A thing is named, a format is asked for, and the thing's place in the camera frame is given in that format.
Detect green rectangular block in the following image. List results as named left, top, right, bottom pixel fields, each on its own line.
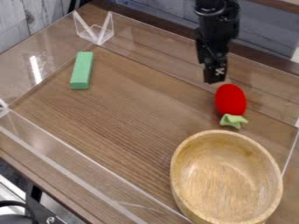
left=69, top=52, right=93, bottom=89

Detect clear acrylic corner bracket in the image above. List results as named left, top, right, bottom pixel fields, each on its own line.
left=72, top=11, right=115, bottom=46

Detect clear acrylic enclosure wall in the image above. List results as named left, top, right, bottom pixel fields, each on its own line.
left=0, top=7, right=299, bottom=224

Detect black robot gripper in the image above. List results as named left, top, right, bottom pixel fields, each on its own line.
left=193, top=0, right=240, bottom=84

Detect red plush tomato toy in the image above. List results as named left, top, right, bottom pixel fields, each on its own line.
left=215, top=84, right=248, bottom=130

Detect black table frame bracket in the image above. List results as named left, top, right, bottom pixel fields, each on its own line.
left=25, top=185, right=67, bottom=224

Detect black cable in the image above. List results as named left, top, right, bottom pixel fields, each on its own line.
left=0, top=199, right=31, bottom=217

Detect round wooden bowl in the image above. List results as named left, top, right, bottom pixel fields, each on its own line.
left=169, top=129, right=283, bottom=224

